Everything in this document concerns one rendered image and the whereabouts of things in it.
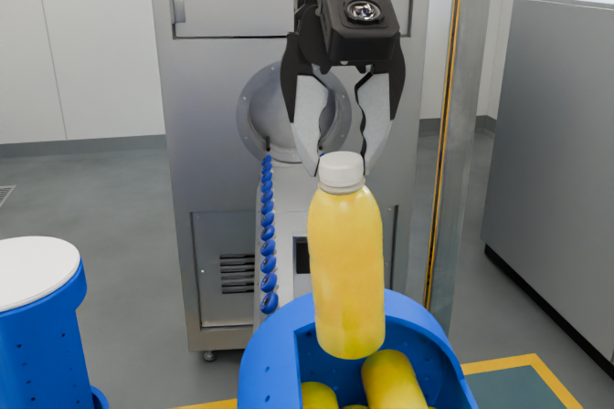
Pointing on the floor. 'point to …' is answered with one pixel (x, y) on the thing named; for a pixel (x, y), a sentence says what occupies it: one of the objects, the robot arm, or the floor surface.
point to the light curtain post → (458, 126)
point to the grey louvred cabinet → (558, 164)
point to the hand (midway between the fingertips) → (340, 164)
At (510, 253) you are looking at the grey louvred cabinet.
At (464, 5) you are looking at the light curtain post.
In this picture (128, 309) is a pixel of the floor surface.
